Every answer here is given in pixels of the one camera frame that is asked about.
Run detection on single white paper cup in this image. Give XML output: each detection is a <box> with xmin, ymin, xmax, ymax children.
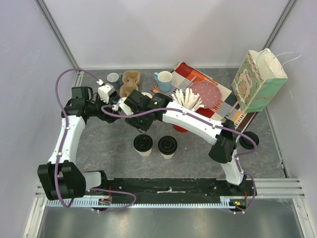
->
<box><xmin>160</xmin><ymin>149</ymin><xmax>176</xmax><ymax>159</ymax></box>

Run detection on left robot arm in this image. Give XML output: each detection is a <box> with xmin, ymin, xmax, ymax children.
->
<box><xmin>37</xmin><ymin>84</ymin><xmax>116</xmax><ymax>200</ymax></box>

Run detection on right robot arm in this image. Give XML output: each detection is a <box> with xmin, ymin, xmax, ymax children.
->
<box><xmin>118</xmin><ymin>90</ymin><xmax>246</xmax><ymax>195</ymax></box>

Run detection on dark blue ceramic mug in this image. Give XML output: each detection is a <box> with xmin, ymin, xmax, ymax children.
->
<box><xmin>109</xmin><ymin>91</ymin><xmax>120</xmax><ymax>104</ymax></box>

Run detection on red cup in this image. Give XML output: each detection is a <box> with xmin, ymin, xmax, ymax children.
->
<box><xmin>173</xmin><ymin>125</ymin><xmax>188</xmax><ymax>133</ymax></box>

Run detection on white grey ceramic mug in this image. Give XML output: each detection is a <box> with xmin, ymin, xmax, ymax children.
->
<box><xmin>106</xmin><ymin>72</ymin><xmax>123</xmax><ymax>90</ymax></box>

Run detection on cardboard cup carrier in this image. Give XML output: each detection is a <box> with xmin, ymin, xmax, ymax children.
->
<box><xmin>119</xmin><ymin>70</ymin><xmax>141</xmax><ymax>98</ymax></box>

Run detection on light blue ceramic mug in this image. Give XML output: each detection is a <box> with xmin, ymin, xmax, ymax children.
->
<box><xmin>154</xmin><ymin>71</ymin><xmax>172</xmax><ymax>93</ymax></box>

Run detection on white stir sticks bundle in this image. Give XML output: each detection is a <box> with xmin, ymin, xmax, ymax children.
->
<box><xmin>171</xmin><ymin>88</ymin><xmax>205</xmax><ymax>112</ymax></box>

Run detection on pink polka dot plate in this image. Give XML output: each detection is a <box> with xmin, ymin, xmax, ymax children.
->
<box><xmin>190</xmin><ymin>81</ymin><xmax>222</xmax><ymax>109</ymax></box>

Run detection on colourful magazine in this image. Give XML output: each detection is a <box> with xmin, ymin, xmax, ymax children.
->
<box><xmin>166</xmin><ymin>62</ymin><xmax>257</xmax><ymax>132</ymax></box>

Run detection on stack of black lids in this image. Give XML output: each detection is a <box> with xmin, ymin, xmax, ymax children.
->
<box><xmin>239</xmin><ymin>131</ymin><xmax>260</xmax><ymax>150</ymax></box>

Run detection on green paper gift bag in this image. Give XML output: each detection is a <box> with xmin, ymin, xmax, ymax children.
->
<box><xmin>231</xmin><ymin>48</ymin><xmax>288</xmax><ymax>113</ymax></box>

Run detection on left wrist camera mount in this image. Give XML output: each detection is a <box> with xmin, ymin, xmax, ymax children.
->
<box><xmin>97</xmin><ymin>79</ymin><xmax>115</xmax><ymax>104</ymax></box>

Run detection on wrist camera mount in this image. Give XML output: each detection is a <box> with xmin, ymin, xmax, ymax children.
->
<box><xmin>97</xmin><ymin>79</ymin><xmax>115</xmax><ymax>104</ymax></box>
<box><xmin>112</xmin><ymin>97</ymin><xmax>133</xmax><ymax>116</ymax></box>

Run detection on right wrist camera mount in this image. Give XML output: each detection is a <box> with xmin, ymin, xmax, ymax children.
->
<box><xmin>112</xmin><ymin>97</ymin><xmax>133</xmax><ymax>116</ymax></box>

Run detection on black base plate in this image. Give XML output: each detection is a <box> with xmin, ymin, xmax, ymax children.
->
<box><xmin>98</xmin><ymin>178</ymin><xmax>255</xmax><ymax>196</ymax></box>

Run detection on aluminium frame rail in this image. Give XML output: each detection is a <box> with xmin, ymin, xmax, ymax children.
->
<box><xmin>34</xmin><ymin>0</ymin><xmax>79</xmax><ymax>68</ymax></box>

